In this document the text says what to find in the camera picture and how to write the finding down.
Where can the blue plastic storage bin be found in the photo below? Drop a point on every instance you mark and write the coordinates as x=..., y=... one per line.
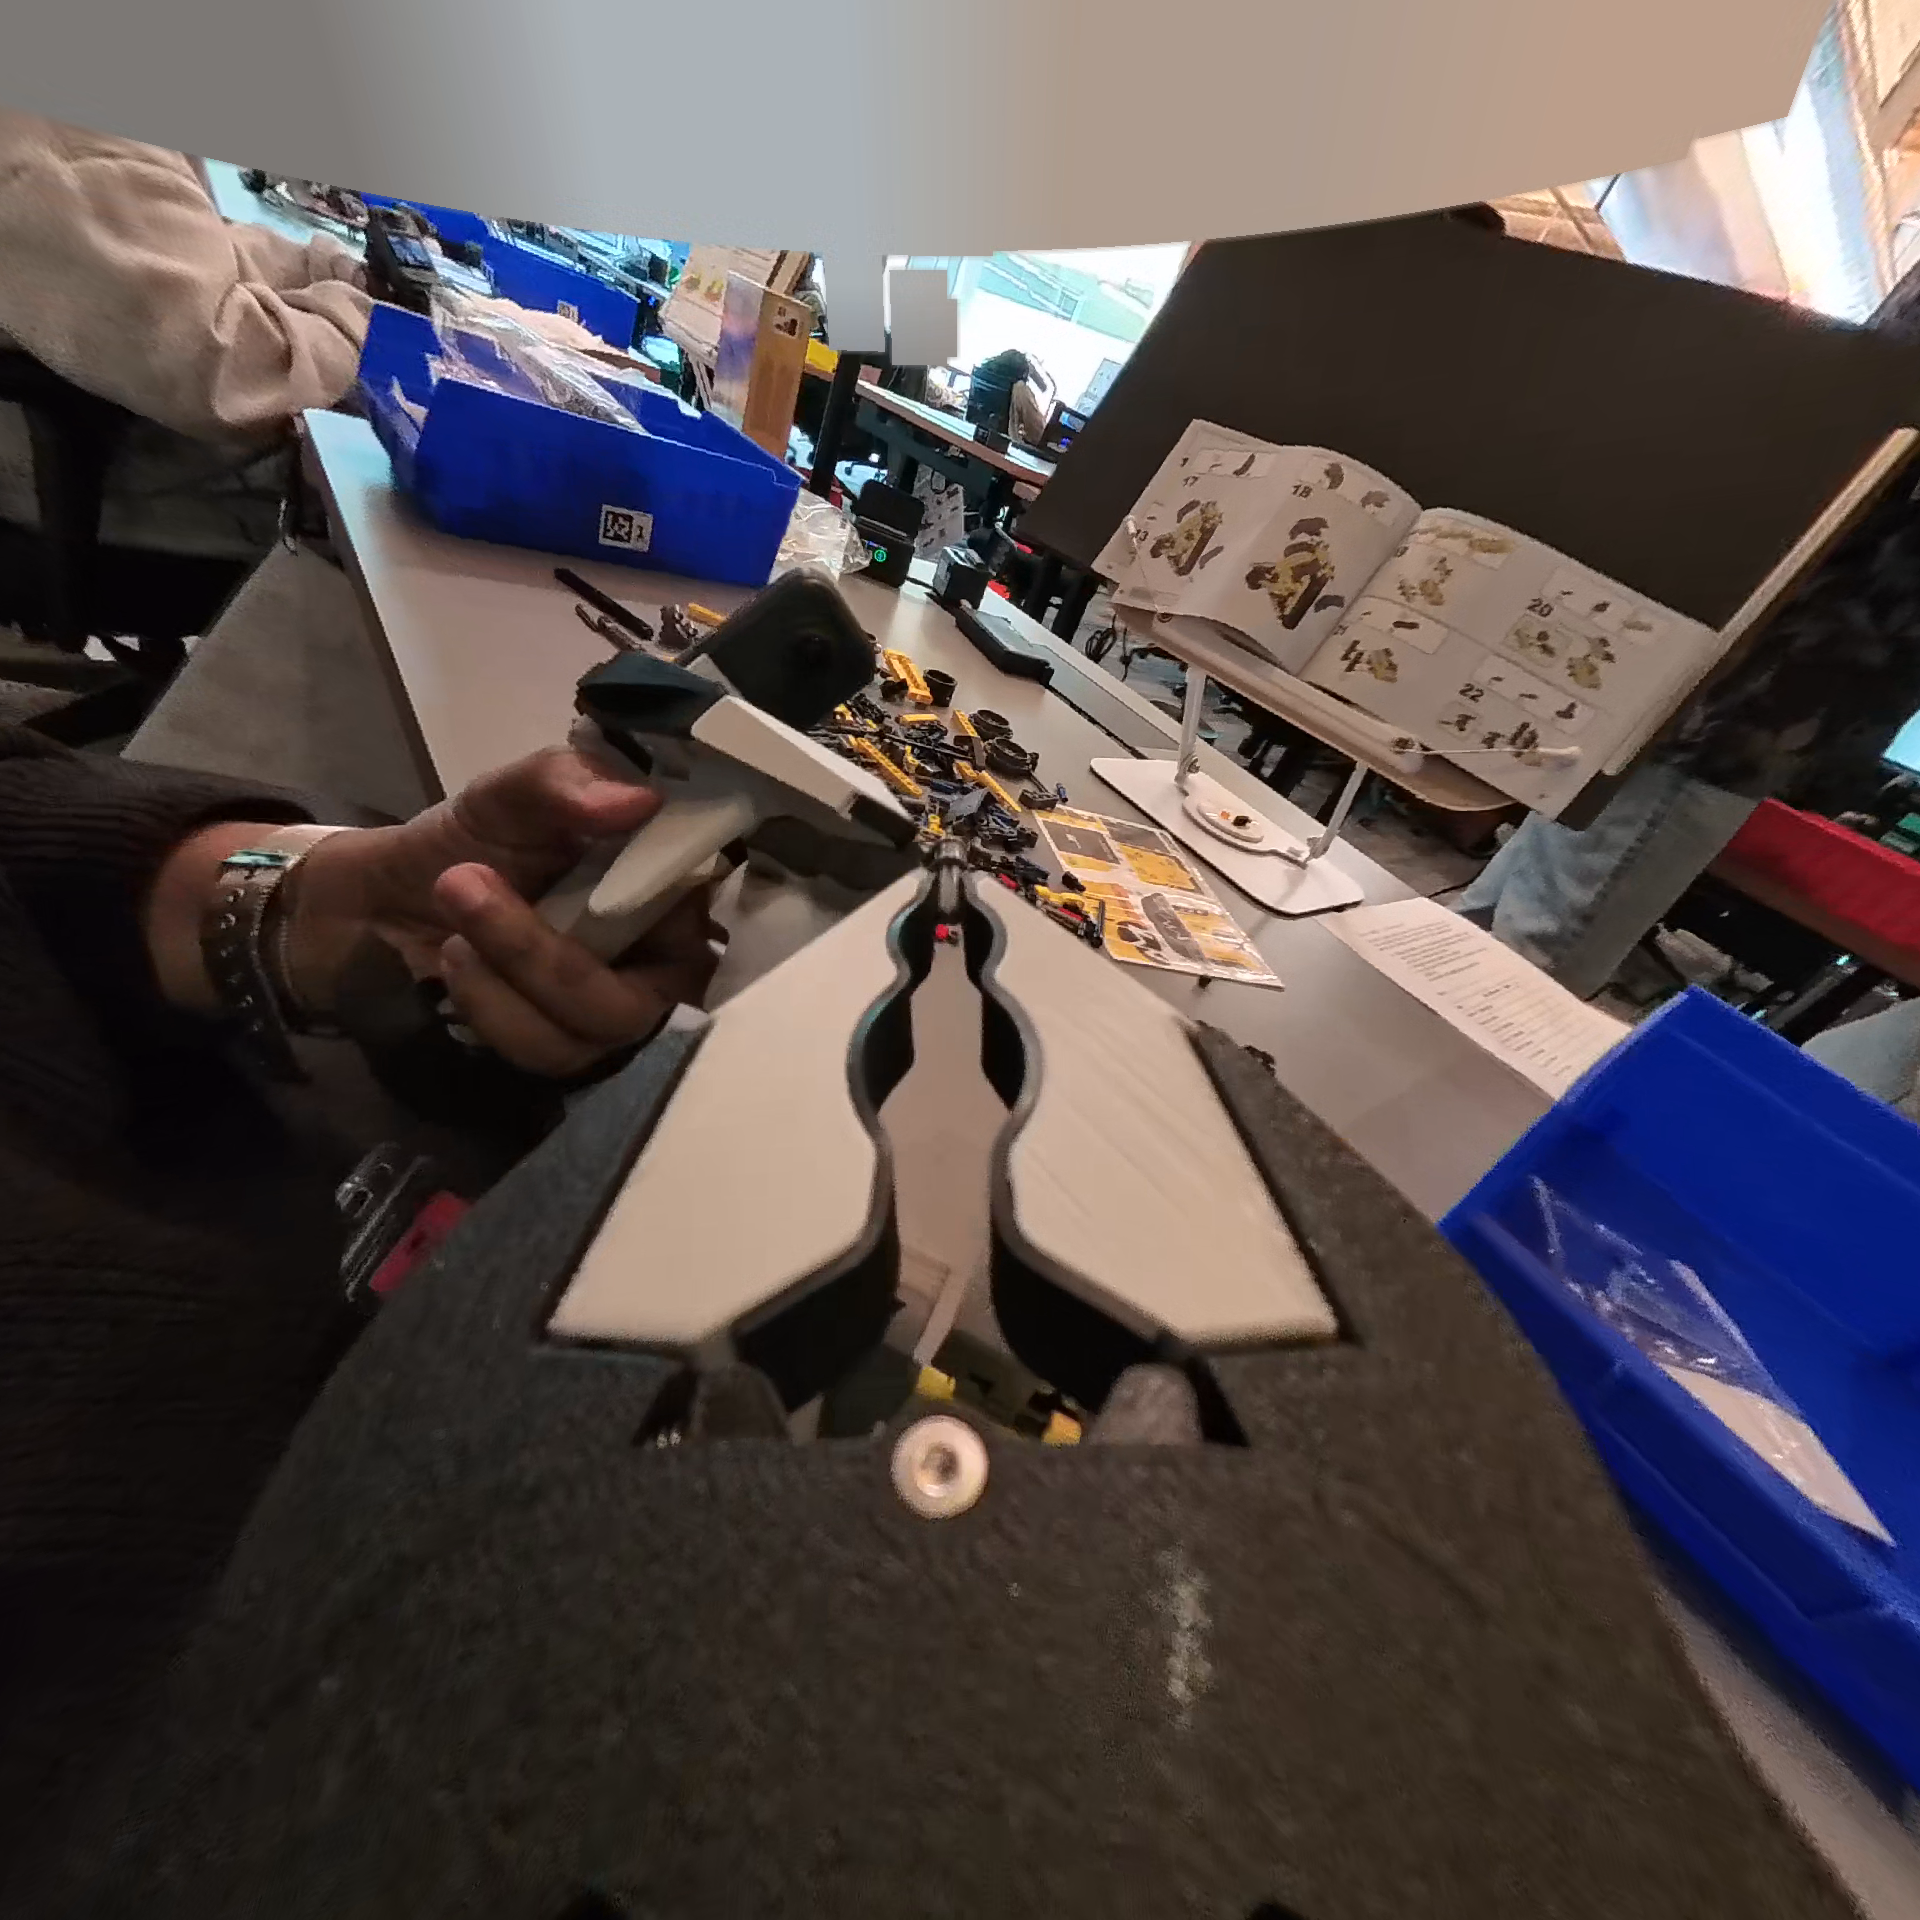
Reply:
x=585, y=291
x=1724, y=1138
x=508, y=482

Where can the person's torso in dark sweater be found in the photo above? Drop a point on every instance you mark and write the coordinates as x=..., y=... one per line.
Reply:
x=150, y=1425

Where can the red and yellow covered table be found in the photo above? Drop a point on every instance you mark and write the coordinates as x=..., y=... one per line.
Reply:
x=1829, y=849

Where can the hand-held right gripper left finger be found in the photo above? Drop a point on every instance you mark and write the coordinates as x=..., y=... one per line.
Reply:
x=722, y=1189

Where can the person's left hand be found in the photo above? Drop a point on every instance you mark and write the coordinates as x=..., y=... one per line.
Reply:
x=439, y=915

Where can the yellow toy brick vehicle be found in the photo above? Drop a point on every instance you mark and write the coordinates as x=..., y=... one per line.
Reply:
x=945, y=1391

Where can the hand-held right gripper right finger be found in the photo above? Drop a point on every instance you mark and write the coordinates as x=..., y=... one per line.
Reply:
x=1151, y=1172

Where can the person's left forearm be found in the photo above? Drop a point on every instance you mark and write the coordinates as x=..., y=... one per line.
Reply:
x=103, y=932

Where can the crumpled clear plastic bag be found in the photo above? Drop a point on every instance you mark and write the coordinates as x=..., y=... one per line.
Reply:
x=818, y=533

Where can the small black box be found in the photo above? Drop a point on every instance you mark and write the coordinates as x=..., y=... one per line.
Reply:
x=957, y=575

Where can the white book stand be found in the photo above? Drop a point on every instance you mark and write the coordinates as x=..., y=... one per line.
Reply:
x=1275, y=871

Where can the brown cardboard box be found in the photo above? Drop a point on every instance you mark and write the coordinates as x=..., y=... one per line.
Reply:
x=764, y=369

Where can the printed paper sheet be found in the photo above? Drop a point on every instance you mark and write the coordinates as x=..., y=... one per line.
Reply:
x=1485, y=991

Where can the pile of toy brick pieces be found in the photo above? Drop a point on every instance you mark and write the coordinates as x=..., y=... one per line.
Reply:
x=932, y=737

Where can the black power adapter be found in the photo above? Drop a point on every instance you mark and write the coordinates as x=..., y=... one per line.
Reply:
x=1003, y=641

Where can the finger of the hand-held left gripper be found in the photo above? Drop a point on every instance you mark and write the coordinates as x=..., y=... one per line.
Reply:
x=779, y=757
x=835, y=852

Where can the black charger with green light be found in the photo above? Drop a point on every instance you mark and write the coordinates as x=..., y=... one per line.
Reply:
x=887, y=524

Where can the dark office chair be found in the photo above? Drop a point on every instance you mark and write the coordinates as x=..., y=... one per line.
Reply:
x=75, y=539

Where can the metal clip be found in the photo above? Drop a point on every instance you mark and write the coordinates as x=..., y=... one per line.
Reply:
x=396, y=1221

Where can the open instruction booklet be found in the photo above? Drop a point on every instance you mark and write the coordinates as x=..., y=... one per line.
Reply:
x=1349, y=575

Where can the yellow sticker sheet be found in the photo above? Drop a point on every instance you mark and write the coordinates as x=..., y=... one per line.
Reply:
x=1138, y=889

